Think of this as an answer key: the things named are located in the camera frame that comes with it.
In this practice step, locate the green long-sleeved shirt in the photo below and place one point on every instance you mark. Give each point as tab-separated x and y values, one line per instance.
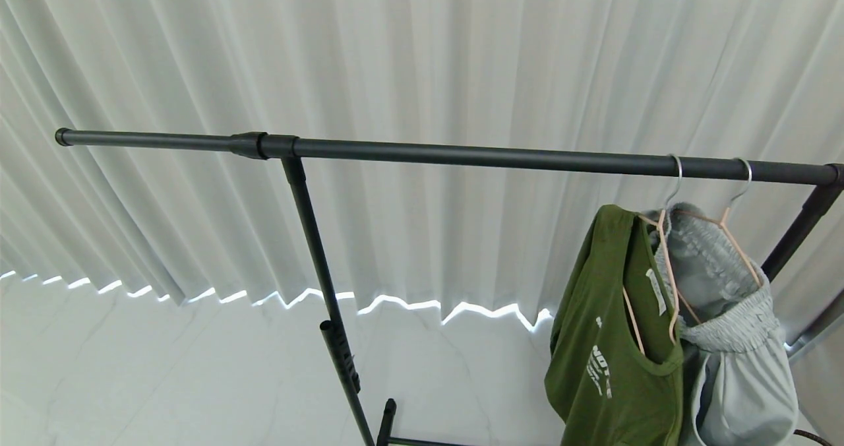
593	340

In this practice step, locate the pink clothes hanger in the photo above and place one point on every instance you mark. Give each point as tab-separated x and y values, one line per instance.
666	268
728	225

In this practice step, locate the pale grey shorts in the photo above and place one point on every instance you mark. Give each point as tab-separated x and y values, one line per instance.
738	367

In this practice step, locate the black clothes rack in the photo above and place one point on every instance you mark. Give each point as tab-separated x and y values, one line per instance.
461	156

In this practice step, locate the white laundry basket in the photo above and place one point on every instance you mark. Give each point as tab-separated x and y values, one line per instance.
814	437

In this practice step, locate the white curtain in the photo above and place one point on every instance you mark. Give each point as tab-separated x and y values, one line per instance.
395	50

